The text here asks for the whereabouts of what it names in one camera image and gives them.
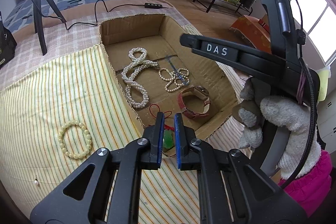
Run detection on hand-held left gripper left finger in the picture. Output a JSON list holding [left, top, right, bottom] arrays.
[[30, 112, 165, 224]]

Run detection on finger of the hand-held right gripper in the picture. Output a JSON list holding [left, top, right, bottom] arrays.
[[180, 33, 287, 78]]

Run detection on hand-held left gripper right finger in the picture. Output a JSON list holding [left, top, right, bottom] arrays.
[[174, 113, 307, 224]]

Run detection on green pendant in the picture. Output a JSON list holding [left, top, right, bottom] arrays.
[[148, 104, 176, 149]]

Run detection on watch with red-brown strap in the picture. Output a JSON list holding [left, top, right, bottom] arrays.
[[178, 86, 212, 119]]

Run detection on thin pearl necklace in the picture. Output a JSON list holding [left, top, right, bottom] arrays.
[[159, 68, 190, 93]]

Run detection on thin black bangles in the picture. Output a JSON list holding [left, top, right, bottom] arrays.
[[165, 55, 190, 84]]

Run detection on thick twisted pearl necklace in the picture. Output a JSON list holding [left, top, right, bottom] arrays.
[[122, 47, 160, 109]]

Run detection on cardboard box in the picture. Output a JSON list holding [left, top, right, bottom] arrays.
[[98, 13, 238, 159]]

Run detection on person's right forearm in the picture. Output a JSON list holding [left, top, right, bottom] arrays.
[[278, 149, 333, 217]]

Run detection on person's right hand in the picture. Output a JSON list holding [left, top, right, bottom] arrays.
[[233, 76, 323, 180]]

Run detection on window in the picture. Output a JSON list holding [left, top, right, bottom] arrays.
[[290, 0, 336, 67]]

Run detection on checked bed sheet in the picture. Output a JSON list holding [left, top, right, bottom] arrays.
[[0, 0, 252, 140]]

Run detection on black tripod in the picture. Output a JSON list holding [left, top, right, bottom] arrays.
[[25, 0, 67, 56]]

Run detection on black snack bag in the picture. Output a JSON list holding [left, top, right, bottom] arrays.
[[0, 11, 18, 69]]

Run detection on braided black cable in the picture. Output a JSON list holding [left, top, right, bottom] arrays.
[[273, 0, 319, 189]]

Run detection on cream bead bracelet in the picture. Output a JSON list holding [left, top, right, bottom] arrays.
[[58, 120, 93, 160]]

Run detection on black power cable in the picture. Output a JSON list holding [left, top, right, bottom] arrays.
[[42, 0, 147, 31]]

